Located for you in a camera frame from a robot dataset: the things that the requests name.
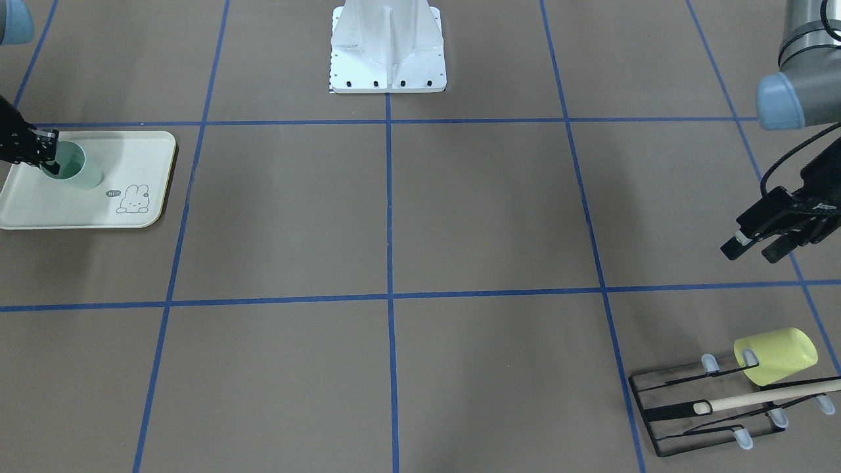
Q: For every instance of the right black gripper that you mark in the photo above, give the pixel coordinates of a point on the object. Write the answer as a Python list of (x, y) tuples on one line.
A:
[(13, 140)]

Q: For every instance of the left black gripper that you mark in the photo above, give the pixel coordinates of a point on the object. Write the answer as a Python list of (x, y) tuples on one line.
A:
[(829, 172)]

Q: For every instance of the mint green cup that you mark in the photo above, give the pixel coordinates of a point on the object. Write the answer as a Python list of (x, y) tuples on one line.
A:
[(78, 170)]

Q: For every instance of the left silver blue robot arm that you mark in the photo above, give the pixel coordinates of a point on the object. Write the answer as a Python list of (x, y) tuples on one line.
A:
[(804, 92)]

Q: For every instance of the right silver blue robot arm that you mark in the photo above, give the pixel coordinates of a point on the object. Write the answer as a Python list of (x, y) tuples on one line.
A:
[(17, 27)]

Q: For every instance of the cream rabbit tray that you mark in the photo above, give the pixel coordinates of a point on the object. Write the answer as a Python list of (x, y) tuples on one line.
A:
[(122, 184)]

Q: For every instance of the yellow cup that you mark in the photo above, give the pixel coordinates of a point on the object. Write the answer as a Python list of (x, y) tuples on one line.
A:
[(773, 356)]

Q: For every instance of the black wire cup rack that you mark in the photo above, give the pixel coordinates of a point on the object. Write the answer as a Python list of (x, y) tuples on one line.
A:
[(711, 401)]

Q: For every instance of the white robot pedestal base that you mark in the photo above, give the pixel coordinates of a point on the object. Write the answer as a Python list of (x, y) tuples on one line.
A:
[(380, 47)]

